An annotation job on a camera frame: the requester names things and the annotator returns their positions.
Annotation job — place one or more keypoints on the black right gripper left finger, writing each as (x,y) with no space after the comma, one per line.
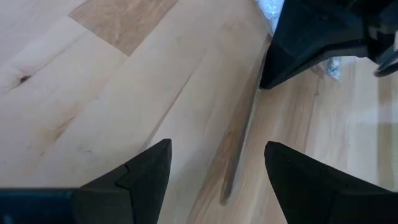
(140,186)

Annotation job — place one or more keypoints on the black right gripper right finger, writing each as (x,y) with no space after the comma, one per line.
(311,193)

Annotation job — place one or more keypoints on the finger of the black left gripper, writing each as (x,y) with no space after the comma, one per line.
(311,31)

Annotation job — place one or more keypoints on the black comb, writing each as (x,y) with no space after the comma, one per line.
(272,12)

